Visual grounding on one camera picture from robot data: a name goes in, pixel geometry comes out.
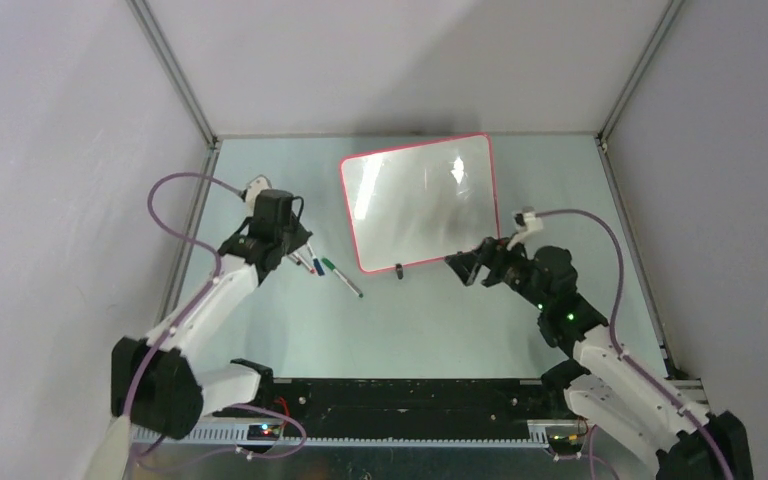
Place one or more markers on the pink framed whiteboard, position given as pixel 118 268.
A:
pixel 413 204

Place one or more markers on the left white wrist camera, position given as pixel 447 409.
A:
pixel 254 187

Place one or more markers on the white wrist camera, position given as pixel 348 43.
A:
pixel 254 187
pixel 527 223

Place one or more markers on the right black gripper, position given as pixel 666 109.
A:
pixel 492 254

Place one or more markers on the red capped marker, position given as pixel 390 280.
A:
pixel 300 260

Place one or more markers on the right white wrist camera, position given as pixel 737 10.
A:
pixel 527 223

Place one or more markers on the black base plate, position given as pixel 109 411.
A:
pixel 487 408

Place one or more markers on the blue capped marker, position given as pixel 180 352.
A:
pixel 317 265

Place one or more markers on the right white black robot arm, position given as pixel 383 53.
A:
pixel 674 436

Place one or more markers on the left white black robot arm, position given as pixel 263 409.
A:
pixel 154 380

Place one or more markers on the grey slotted cable duct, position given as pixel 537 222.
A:
pixel 269 434

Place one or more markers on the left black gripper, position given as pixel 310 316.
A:
pixel 301 233

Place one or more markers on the green capped marker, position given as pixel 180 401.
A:
pixel 342 277

